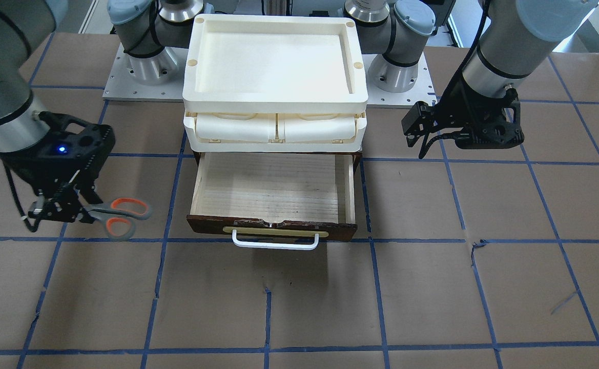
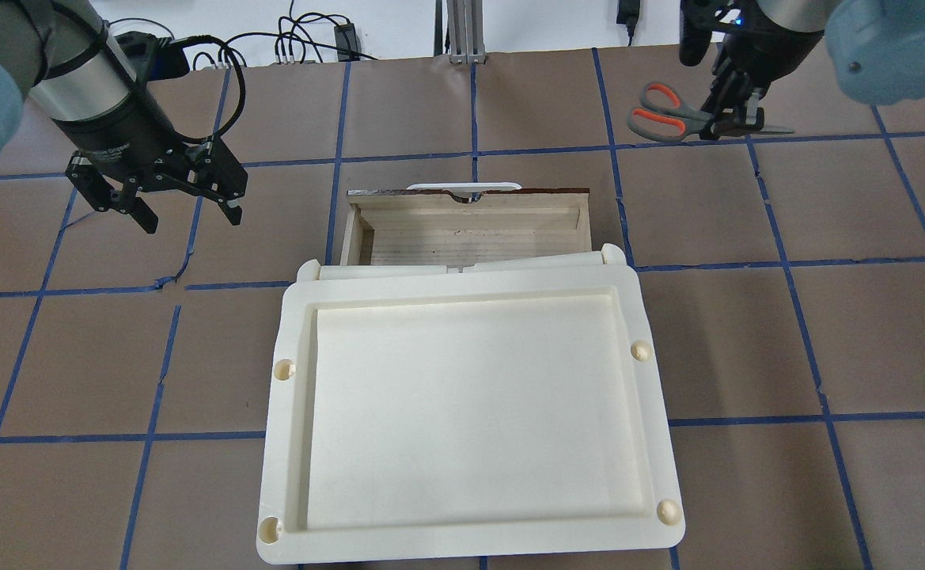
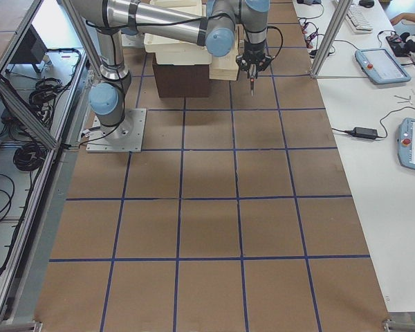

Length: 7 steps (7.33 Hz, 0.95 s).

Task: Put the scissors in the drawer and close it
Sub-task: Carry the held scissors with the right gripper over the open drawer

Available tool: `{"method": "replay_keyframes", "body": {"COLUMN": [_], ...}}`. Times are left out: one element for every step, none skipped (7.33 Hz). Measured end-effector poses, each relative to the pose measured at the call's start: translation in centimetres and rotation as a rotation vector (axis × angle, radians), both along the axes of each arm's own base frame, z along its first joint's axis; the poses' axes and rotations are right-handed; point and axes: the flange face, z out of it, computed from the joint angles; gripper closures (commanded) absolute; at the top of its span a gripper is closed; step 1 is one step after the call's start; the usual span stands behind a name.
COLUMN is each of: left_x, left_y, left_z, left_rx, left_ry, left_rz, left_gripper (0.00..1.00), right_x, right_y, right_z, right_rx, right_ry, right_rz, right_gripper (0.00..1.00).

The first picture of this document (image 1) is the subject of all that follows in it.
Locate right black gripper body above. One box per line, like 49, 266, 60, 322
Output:
2, 154, 95, 223

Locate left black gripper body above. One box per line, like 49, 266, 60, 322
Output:
407, 90, 525, 150

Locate orange grey scissors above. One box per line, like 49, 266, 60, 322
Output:
77, 198, 152, 241

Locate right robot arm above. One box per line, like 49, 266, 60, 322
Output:
0, 1, 211, 232

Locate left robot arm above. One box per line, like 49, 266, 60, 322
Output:
342, 1, 599, 158

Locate cream plastic tray lid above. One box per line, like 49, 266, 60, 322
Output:
182, 14, 368, 152

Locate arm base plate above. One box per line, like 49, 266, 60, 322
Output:
103, 45, 188, 102
363, 54, 437, 108

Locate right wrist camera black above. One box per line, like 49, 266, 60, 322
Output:
32, 111, 116, 180

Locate wooden drawer with white handle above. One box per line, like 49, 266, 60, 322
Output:
187, 152, 362, 250

